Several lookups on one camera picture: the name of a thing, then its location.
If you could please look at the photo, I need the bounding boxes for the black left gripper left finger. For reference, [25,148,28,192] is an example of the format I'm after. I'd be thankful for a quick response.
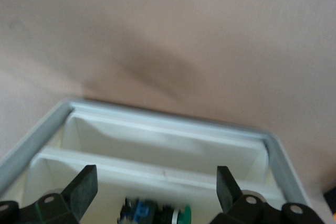
[18,165,98,224]

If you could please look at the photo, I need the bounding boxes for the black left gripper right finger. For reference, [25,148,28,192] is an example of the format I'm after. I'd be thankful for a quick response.
[212,166,283,224]

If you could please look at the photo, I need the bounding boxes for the white drawer with dividers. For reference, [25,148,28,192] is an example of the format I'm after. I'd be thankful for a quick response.
[0,98,310,224]

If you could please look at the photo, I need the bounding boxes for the brown table cover sheet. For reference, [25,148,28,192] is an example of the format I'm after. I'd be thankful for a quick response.
[0,0,336,224]

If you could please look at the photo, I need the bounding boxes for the green push button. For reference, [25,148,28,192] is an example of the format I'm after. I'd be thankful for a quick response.
[117,196,193,224]

